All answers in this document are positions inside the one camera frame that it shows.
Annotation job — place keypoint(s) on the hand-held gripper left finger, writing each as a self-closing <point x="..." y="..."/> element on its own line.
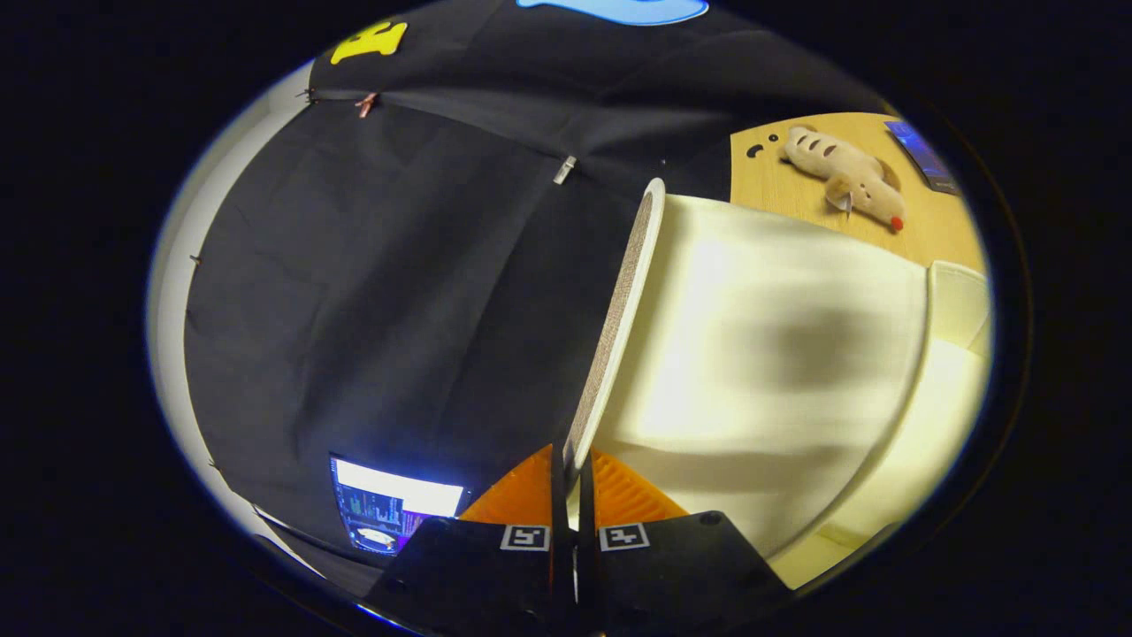
<point x="482" y="575"/>

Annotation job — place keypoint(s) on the cream fabric storage box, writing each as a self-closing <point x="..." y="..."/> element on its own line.
<point x="752" y="354"/>

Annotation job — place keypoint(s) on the computer monitor screen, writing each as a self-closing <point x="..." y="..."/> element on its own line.
<point x="398" y="504"/>

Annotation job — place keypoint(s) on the silver clip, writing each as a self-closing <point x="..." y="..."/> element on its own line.
<point x="564" y="169"/>

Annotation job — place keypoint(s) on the beige plush dog toy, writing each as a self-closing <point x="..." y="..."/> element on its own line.
<point x="840" y="168"/>

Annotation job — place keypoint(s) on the pink clip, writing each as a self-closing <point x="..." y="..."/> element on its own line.
<point x="365" y="104"/>

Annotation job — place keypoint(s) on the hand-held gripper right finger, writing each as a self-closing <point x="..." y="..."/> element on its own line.
<point x="672" y="575"/>

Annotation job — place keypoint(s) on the blue cover book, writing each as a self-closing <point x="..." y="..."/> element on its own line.
<point x="924" y="157"/>

